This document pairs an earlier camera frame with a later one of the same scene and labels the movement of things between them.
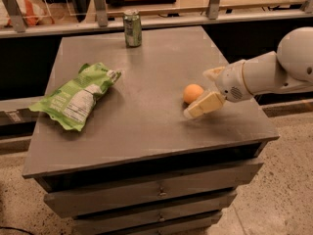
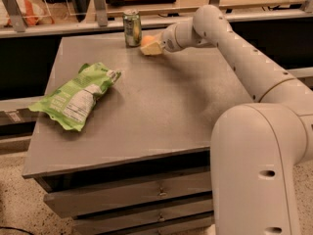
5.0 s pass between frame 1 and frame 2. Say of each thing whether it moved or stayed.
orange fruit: moved
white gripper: moved
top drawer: stayed
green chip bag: stayed
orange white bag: stayed
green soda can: stayed
